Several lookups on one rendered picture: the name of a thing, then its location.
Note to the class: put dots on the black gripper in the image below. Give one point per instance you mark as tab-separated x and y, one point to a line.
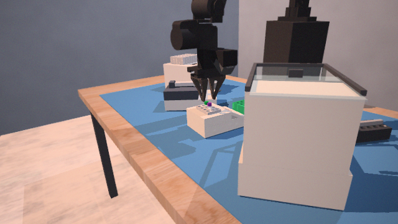
201	77

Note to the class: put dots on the blue bench mat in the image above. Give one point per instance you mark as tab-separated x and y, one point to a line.
212	163

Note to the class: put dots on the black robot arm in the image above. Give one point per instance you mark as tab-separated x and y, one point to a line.
189	34

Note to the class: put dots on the cream block with rows of round holes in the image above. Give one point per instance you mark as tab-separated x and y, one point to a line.
173	71

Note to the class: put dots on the green tube rack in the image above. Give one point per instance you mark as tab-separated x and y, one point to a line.
239	106

